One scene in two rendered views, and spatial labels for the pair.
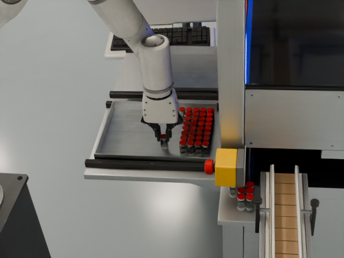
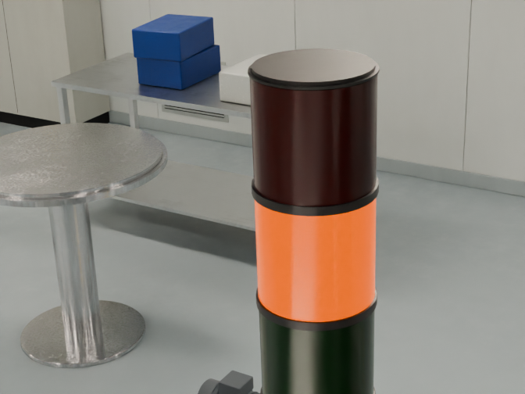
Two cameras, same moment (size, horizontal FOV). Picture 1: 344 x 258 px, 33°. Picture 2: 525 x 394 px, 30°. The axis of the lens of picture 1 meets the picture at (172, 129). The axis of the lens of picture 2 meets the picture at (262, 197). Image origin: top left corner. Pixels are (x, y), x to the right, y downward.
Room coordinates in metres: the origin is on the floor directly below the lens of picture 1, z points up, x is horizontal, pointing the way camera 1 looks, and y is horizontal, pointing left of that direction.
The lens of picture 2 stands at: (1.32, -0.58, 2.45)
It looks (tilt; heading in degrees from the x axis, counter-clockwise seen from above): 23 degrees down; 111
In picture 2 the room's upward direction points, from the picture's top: 2 degrees counter-clockwise
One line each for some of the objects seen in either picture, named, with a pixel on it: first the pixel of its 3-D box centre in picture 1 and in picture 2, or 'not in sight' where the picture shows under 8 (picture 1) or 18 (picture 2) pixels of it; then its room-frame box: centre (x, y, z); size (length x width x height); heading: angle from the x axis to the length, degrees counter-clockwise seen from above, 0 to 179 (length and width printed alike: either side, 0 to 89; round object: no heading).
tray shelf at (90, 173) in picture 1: (179, 105); not in sight; (1.52, -0.03, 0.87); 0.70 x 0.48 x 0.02; 169
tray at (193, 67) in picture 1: (204, 69); not in sight; (1.68, -0.13, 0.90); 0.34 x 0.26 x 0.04; 79
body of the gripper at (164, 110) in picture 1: (159, 104); not in sight; (1.31, 0.03, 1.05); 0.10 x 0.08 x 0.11; 78
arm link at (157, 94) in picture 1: (158, 86); not in sight; (1.31, 0.02, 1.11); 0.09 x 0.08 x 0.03; 78
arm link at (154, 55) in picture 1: (154, 60); not in sight; (1.31, 0.03, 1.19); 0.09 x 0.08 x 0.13; 13
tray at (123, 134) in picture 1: (158, 131); not in sight; (1.37, 0.04, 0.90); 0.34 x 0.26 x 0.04; 78
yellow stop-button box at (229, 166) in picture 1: (229, 167); not in sight; (1.08, -0.14, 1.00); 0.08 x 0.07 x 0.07; 79
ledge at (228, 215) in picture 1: (244, 206); not in sight; (1.05, -0.18, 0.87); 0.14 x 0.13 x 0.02; 79
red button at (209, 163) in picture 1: (211, 167); not in sight; (1.08, -0.09, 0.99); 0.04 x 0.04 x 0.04; 79
